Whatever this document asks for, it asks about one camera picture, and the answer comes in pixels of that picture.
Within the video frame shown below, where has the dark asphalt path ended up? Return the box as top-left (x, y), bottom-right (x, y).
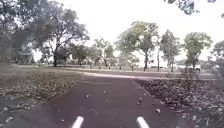
top-left (1, 77), bottom-right (196, 128)

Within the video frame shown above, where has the robot's own part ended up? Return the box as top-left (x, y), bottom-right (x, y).
top-left (71, 115), bottom-right (85, 128)
top-left (136, 116), bottom-right (151, 128)

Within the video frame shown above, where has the white vehicle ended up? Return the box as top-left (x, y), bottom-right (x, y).
top-left (193, 64), bottom-right (202, 72)

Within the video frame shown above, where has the overhanging leafy branch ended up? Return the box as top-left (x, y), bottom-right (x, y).
top-left (163, 0), bottom-right (224, 18)

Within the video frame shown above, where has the pale concrete path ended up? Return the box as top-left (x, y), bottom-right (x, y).
top-left (74, 71), bottom-right (221, 82)

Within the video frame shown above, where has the row of trees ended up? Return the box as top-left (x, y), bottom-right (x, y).
top-left (56, 20), bottom-right (224, 73)

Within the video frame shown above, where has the large spreading tree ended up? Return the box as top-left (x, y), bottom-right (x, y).
top-left (0, 0), bottom-right (91, 68)

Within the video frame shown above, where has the grass field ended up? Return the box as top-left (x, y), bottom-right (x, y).
top-left (0, 63), bottom-right (224, 81)

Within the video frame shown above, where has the leaf-covered ground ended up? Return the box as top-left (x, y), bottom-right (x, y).
top-left (134, 78), bottom-right (224, 128)
top-left (0, 71), bottom-right (84, 124)

